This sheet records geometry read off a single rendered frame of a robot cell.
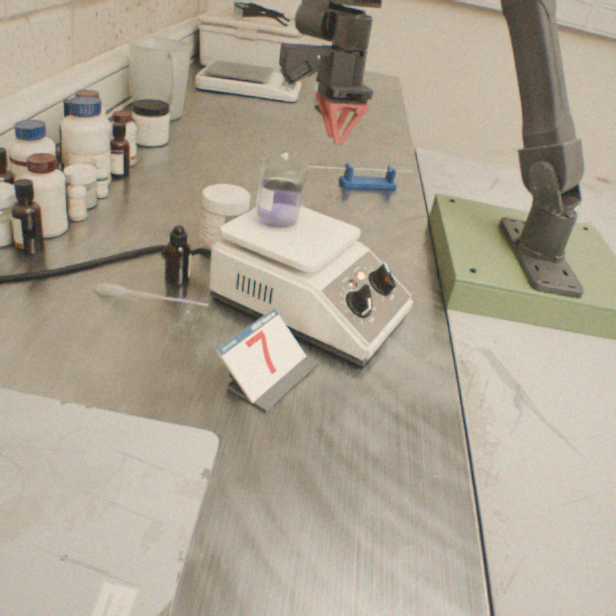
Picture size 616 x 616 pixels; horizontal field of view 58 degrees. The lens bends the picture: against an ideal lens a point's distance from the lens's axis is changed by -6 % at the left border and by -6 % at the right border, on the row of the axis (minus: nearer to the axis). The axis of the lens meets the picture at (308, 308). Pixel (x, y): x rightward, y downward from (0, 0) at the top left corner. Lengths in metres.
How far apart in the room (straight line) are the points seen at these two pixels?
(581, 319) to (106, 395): 0.56
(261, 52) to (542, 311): 1.22
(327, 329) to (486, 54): 1.64
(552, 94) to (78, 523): 0.68
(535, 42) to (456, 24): 1.32
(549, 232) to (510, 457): 0.34
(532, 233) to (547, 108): 0.16
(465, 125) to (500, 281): 1.47
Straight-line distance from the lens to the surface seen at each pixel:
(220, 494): 0.47
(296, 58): 0.93
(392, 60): 2.10
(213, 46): 1.79
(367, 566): 0.45
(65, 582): 0.43
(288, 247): 0.61
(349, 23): 0.94
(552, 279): 0.77
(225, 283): 0.65
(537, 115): 0.79
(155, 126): 1.10
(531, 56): 0.79
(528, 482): 0.56
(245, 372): 0.54
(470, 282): 0.72
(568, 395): 0.68
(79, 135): 0.90
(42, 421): 0.52
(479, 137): 2.19
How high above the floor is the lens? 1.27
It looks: 33 degrees down
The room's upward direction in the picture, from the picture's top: 10 degrees clockwise
